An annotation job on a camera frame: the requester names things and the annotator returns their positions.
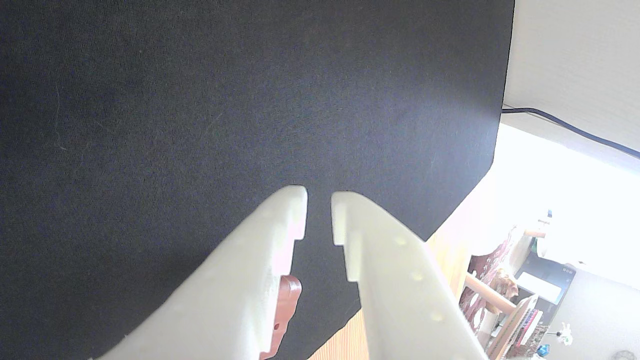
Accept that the black desk mat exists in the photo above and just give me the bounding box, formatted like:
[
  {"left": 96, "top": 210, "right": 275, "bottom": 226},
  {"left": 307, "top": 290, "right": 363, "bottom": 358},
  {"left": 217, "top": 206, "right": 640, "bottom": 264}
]
[{"left": 0, "top": 0, "right": 516, "bottom": 360}]

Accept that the brown toy block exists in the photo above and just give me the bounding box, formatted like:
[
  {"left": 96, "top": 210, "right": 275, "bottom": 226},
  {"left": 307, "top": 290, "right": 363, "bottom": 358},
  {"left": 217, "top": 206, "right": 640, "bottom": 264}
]
[{"left": 260, "top": 275, "right": 303, "bottom": 360}]

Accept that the black box appliance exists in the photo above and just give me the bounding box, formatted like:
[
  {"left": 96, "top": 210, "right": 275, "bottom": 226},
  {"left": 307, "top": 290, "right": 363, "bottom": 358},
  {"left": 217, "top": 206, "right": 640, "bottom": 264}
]
[{"left": 515, "top": 250, "right": 577, "bottom": 313}]

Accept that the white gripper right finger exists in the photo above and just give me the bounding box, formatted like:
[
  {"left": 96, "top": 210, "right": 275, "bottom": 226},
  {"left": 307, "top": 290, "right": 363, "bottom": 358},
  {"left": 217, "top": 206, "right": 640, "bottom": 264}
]
[{"left": 330, "top": 190, "right": 489, "bottom": 360}]

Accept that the thin black wall cable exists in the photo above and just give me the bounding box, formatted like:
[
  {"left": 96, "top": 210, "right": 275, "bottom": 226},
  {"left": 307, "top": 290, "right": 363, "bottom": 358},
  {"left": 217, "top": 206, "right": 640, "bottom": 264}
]
[{"left": 501, "top": 106, "right": 640, "bottom": 160}]

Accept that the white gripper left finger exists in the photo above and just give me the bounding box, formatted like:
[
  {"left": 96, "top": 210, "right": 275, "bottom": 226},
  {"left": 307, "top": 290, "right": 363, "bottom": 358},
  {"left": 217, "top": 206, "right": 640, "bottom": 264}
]
[{"left": 97, "top": 185, "right": 309, "bottom": 360}]

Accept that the red patterned cloth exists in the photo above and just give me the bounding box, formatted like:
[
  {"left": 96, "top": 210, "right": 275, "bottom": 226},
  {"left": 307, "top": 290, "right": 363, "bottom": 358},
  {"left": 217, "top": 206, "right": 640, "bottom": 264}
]
[{"left": 460, "top": 227, "right": 521, "bottom": 333}]

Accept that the wooden chair frame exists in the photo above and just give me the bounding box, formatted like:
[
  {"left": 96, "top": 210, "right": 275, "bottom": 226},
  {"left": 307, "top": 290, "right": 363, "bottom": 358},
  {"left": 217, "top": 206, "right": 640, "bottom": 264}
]
[{"left": 462, "top": 227, "right": 543, "bottom": 360}]

